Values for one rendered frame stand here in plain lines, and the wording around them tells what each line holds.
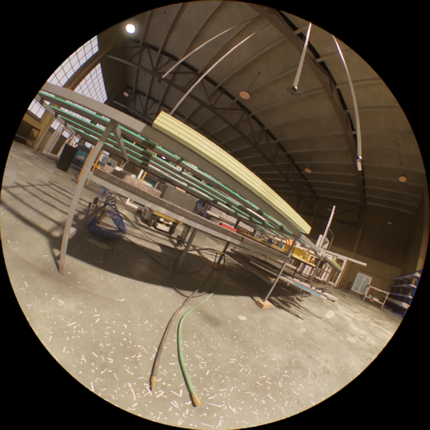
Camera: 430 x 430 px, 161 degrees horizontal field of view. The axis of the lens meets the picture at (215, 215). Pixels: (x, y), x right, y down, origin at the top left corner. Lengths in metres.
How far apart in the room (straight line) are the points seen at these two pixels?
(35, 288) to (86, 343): 0.34
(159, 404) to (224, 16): 9.18
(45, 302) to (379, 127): 10.83
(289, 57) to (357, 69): 3.08
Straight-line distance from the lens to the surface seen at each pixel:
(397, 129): 10.36
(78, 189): 0.78
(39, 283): 0.90
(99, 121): 1.04
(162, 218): 2.86
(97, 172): 0.75
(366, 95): 9.04
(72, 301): 0.83
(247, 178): 0.84
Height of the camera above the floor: 0.60
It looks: 3 degrees up
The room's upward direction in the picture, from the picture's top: 25 degrees clockwise
